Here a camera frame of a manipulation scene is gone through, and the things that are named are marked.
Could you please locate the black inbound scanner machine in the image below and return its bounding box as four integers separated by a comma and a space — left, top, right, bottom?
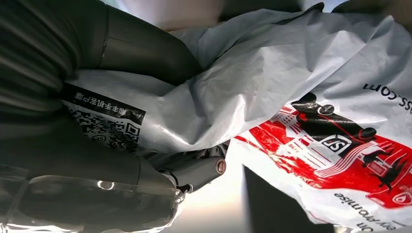
243, 165, 336, 233

